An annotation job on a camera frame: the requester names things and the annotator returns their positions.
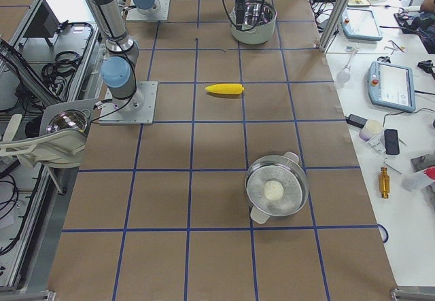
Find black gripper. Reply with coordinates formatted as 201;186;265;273
234;0;245;29

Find yellow toy corn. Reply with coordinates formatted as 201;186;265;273
205;83;245;95

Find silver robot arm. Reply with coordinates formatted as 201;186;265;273
86;0;246;113
133;0;160;14

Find pale green cooking pot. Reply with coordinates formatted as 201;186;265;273
230;0;277;45

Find steel steamer pot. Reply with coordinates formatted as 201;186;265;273
245;152;309;224

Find far blue teach pendant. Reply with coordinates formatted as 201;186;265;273
341;7;383;41

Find blue teach pendant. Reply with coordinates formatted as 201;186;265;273
341;7;383;41
367;61;416;113

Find black power adapter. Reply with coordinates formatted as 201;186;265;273
345;113;368;128

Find near blue teach pendant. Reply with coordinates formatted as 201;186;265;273
367;61;416;113

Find white paper cup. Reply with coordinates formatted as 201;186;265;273
359;120;383;141

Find white steamed bun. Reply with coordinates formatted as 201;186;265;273
263;180;284;201

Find black smartphone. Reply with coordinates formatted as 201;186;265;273
384;129;400;156

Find steel bowl on chair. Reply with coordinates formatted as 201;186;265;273
46;109;88;133

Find gold brass fitting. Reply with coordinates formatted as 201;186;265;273
378;166;390;199

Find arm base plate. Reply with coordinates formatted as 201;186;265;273
126;0;171;22
97;81;158;125

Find aluminium frame post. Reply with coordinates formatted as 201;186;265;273
318;0;348;52

